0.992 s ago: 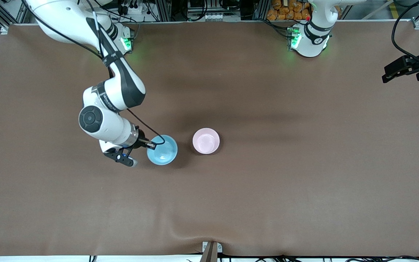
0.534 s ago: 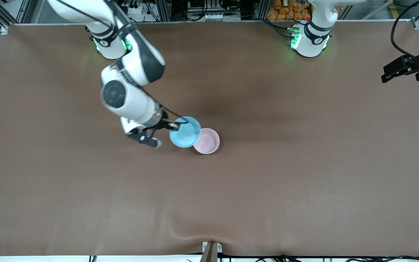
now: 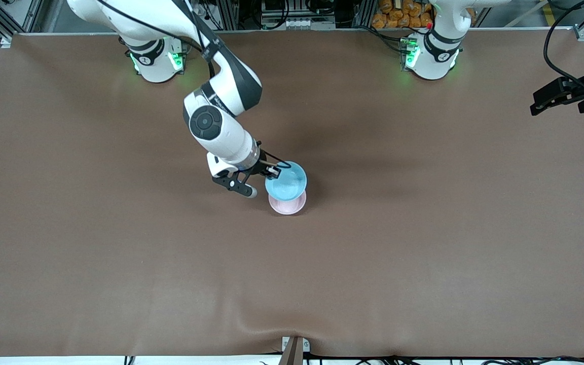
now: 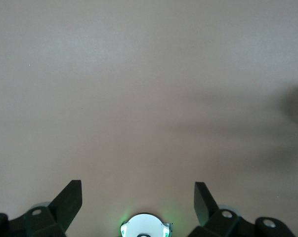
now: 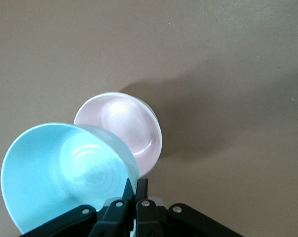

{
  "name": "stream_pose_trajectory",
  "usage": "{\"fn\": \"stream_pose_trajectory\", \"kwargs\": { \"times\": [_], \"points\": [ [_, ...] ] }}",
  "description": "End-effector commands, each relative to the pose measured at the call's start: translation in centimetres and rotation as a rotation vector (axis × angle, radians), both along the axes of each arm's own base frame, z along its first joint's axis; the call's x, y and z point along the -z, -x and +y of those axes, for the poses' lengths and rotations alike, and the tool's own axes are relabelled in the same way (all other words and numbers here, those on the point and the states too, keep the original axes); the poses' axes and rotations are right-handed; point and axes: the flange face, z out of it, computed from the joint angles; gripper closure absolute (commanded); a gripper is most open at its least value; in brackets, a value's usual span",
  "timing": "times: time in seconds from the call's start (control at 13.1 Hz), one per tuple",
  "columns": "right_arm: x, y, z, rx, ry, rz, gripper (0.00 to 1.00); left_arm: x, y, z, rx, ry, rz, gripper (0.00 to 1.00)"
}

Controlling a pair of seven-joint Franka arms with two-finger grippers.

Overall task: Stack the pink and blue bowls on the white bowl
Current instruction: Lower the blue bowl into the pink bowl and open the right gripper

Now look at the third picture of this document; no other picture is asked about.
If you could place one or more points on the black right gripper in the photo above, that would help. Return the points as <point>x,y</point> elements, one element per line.
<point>262,167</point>

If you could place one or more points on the light blue bowl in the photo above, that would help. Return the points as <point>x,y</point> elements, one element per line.
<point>289,185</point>

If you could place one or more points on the pink bowl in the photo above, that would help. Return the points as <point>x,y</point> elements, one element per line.
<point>287,208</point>

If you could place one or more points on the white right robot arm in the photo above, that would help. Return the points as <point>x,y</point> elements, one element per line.
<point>231,142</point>

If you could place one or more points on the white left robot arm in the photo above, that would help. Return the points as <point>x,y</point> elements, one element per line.
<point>431,63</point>

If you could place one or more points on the brown table mat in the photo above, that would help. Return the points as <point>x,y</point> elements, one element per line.
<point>292,279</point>

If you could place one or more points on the white socket strip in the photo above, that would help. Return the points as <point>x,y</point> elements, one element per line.
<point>292,23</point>

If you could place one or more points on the orange packets pile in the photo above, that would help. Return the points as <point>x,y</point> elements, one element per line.
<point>398,15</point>

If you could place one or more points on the aluminium frame post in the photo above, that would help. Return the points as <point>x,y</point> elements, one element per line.
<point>363,14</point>
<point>227,15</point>

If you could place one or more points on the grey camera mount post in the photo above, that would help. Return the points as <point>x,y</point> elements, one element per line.
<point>294,352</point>

